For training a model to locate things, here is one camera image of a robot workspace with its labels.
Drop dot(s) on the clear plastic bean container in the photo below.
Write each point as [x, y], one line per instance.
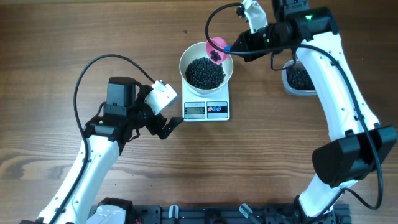
[287, 88]

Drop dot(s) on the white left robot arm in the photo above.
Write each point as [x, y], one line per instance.
[129, 107]

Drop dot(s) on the black beans in container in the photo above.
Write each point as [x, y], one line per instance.
[299, 79]

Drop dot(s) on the pink scoop blue handle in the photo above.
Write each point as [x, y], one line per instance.
[217, 56]

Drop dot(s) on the black beans in bowl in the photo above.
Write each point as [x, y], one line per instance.
[202, 73]

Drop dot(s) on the cream white bowl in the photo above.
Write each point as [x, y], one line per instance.
[197, 51]

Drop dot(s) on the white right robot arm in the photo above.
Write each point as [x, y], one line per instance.
[358, 143]

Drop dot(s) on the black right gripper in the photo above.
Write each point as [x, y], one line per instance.
[243, 45]

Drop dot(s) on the white digital kitchen scale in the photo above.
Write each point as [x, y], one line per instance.
[212, 106]

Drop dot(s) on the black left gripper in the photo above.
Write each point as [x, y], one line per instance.
[158, 125]

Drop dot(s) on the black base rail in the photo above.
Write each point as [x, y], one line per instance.
[224, 214]

